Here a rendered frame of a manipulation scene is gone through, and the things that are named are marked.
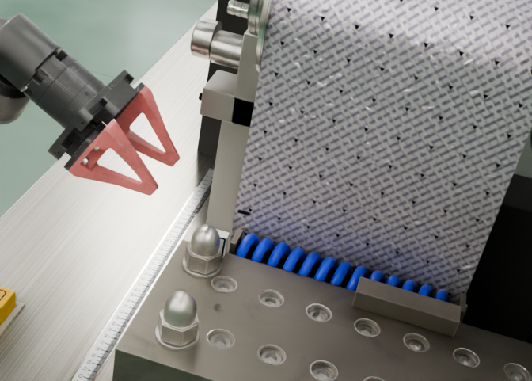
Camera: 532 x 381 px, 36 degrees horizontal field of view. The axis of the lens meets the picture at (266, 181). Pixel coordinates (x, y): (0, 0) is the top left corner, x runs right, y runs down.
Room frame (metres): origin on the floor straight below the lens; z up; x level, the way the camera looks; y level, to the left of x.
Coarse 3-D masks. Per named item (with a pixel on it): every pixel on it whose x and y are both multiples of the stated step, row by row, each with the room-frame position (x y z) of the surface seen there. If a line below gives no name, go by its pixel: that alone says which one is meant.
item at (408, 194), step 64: (256, 128) 0.65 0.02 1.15; (320, 128) 0.65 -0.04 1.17; (384, 128) 0.64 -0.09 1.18; (448, 128) 0.63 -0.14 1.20; (256, 192) 0.65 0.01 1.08; (320, 192) 0.64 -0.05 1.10; (384, 192) 0.63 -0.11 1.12; (448, 192) 0.63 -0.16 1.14; (384, 256) 0.63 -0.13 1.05; (448, 256) 0.62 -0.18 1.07
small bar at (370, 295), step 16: (368, 288) 0.58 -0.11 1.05; (384, 288) 0.59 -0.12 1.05; (400, 288) 0.59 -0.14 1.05; (352, 304) 0.57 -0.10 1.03; (368, 304) 0.57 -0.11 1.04; (384, 304) 0.57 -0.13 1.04; (400, 304) 0.57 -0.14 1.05; (416, 304) 0.57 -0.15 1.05; (432, 304) 0.58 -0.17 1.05; (448, 304) 0.58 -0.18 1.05; (400, 320) 0.57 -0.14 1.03; (416, 320) 0.57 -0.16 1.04; (432, 320) 0.56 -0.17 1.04; (448, 320) 0.56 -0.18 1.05
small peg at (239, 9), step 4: (232, 0) 0.73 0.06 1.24; (236, 0) 0.73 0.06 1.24; (228, 4) 0.72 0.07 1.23; (232, 4) 0.72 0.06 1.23; (236, 4) 0.72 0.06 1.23; (240, 4) 0.72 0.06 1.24; (244, 4) 0.73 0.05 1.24; (248, 4) 0.73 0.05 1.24; (228, 8) 0.72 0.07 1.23; (232, 8) 0.72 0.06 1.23; (236, 8) 0.72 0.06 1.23; (240, 8) 0.72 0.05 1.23; (244, 8) 0.72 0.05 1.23; (248, 8) 0.72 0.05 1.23; (228, 12) 0.72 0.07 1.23; (232, 12) 0.72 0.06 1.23; (236, 12) 0.72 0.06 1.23; (240, 12) 0.72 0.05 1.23; (244, 12) 0.72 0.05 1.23; (248, 12) 0.72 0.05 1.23; (240, 16) 0.72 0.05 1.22; (244, 16) 0.72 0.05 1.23
